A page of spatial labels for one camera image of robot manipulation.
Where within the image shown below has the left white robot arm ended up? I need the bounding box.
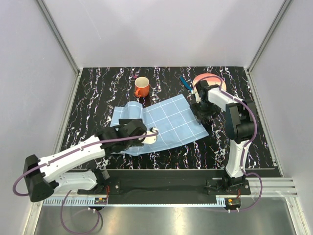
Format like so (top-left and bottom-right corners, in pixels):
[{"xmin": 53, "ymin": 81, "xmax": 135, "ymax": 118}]
[{"xmin": 22, "ymin": 118, "xmax": 158, "ymax": 202}]

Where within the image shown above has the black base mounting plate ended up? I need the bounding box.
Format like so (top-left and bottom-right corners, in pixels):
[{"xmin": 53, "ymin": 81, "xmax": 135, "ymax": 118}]
[{"xmin": 78, "ymin": 169, "xmax": 251, "ymax": 196}]

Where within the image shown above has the right aluminium frame post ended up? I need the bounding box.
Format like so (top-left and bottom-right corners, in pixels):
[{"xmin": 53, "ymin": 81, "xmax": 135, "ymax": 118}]
[{"xmin": 246, "ymin": 0, "xmax": 293, "ymax": 74}]

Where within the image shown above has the pink and cream plate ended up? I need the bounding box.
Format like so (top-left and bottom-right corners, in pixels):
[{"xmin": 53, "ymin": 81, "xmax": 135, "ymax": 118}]
[{"xmin": 192, "ymin": 73, "xmax": 221, "ymax": 87}]

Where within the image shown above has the orange ceramic mug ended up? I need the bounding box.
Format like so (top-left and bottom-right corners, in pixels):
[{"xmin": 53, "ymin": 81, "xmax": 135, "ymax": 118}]
[{"xmin": 134, "ymin": 77, "xmax": 150, "ymax": 97}]

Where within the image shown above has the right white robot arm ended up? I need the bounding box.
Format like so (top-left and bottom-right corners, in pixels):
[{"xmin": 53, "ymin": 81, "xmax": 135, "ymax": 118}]
[{"xmin": 190, "ymin": 75, "xmax": 258, "ymax": 194}]

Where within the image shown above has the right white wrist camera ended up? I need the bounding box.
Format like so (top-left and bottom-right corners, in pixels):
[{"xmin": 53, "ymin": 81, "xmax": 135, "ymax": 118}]
[{"xmin": 191, "ymin": 88, "xmax": 201, "ymax": 103}]

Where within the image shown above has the aluminium frame post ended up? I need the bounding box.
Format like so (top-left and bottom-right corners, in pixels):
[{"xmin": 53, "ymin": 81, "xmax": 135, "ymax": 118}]
[
  {"xmin": 34, "ymin": 0, "xmax": 80, "ymax": 76},
  {"xmin": 246, "ymin": 0, "xmax": 293, "ymax": 74}
]

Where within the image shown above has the blue checked cloth napkin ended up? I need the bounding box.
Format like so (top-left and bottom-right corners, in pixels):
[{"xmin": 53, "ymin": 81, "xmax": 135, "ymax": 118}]
[{"xmin": 110, "ymin": 94, "xmax": 208, "ymax": 156}]

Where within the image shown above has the blue plastic knife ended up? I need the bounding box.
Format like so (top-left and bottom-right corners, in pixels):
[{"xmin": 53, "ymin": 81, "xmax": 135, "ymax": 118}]
[{"xmin": 179, "ymin": 76, "xmax": 193, "ymax": 93}]

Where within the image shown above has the left aluminium frame post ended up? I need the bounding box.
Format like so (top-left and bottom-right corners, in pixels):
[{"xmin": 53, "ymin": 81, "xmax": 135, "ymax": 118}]
[{"xmin": 34, "ymin": 0, "xmax": 80, "ymax": 76}]

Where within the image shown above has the grey cable duct rail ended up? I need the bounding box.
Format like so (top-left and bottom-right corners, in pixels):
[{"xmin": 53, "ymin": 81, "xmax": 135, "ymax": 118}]
[{"xmin": 43, "ymin": 194, "xmax": 225, "ymax": 208}]

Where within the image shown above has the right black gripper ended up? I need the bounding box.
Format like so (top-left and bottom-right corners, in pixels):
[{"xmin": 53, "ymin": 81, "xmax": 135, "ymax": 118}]
[{"xmin": 189, "ymin": 100, "xmax": 220, "ymax": 124}]

